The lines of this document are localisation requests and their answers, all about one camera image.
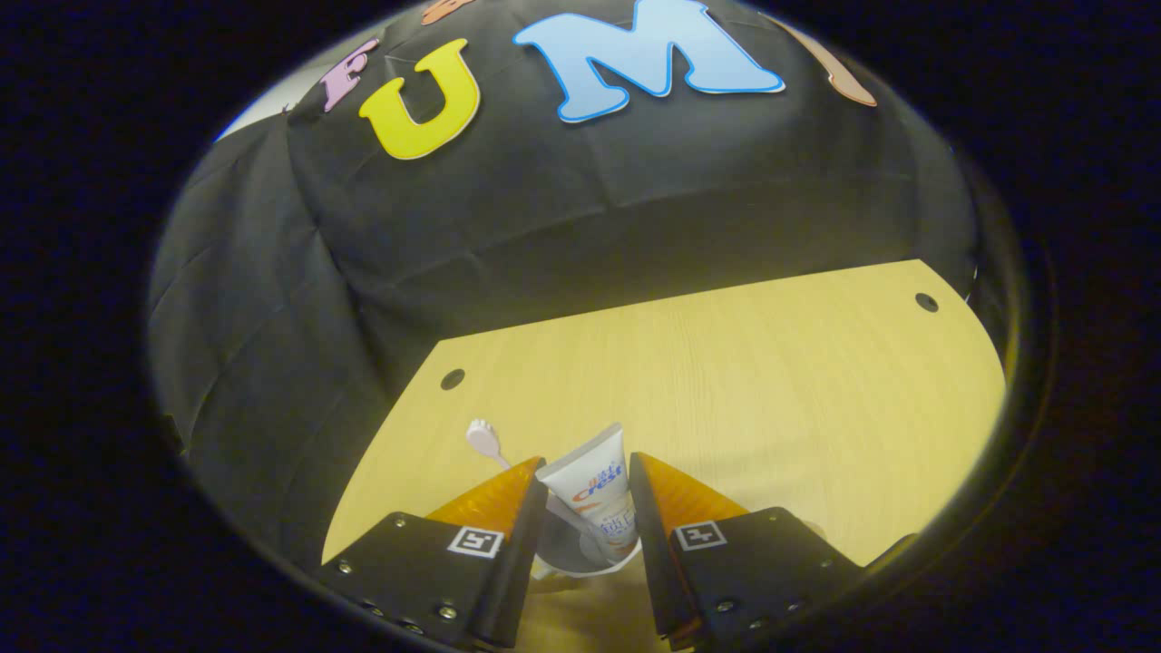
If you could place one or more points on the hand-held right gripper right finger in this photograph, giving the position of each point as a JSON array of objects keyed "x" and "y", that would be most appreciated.
[{"x": 648, "y": 544}]

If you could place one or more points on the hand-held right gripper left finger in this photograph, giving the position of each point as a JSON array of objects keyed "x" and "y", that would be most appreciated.
[{"x": 521, "y": 562}]

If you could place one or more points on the white toothpaste tube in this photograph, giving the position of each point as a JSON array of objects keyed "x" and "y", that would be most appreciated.
[{"x": 590, "y": 472}]

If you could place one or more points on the white toothbrush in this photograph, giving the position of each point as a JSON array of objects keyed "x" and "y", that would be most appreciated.
[{"x": 481, "y": 437}]

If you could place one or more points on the round dark desktop grommet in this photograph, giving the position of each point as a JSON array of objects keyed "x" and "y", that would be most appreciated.
[
  {"x": 452, "y": 379},
  {"x": 926, "y": 302}
]

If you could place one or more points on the light wooden desktop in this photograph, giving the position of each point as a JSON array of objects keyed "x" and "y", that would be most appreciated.
[{"x": 771, "y": 390}]

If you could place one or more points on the black backdrop cloth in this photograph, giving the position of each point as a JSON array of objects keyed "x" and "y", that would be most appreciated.
[{"x": 544, "y": 209}]

